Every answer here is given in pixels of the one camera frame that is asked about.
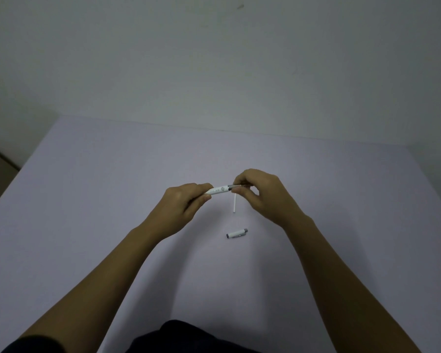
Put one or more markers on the person's right forearm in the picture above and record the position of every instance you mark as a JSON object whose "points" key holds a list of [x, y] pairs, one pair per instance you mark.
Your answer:
{"points": [[338, 283]]}

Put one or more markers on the person's left forearm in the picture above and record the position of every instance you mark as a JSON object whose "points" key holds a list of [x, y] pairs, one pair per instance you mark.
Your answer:
{"points": [[106, 279]]}

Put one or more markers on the dark clothing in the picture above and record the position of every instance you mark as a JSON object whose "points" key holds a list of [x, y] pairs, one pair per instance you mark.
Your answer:
{"points": [[191, 338]]}

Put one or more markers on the silver pen grip section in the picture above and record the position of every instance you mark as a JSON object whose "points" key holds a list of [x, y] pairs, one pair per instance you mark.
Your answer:
{"points": [[235, 185]]}

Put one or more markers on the white pen barrel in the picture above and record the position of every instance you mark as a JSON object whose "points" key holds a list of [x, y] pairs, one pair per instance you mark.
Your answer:
{"points": [[218, 189]]}

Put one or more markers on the dark sleeve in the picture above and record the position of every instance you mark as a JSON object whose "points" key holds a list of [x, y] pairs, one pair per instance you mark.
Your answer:
{"points": [[33, 346]]}

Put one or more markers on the white pen refill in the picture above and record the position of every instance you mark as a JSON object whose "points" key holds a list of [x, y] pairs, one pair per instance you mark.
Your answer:
{"points": [[235, 204]]}

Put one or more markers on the person's right hand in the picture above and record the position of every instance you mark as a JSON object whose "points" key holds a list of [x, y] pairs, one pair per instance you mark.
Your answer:
{"points": [[270, 196]]}

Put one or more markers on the person's left hand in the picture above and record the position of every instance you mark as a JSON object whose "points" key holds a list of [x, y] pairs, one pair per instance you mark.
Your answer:
{"points": [[172, 209]]}

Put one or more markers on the person's right thumb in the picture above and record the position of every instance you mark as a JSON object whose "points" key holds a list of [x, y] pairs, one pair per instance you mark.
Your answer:
{"points": [[249, 194]]}

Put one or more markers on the white pen cap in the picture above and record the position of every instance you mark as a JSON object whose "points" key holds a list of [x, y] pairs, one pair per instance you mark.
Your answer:
{"points": [[237, 233]]}

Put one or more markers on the person's left thumb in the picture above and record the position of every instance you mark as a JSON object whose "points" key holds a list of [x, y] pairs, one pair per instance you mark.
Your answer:
{"points": [[197, 205]]}

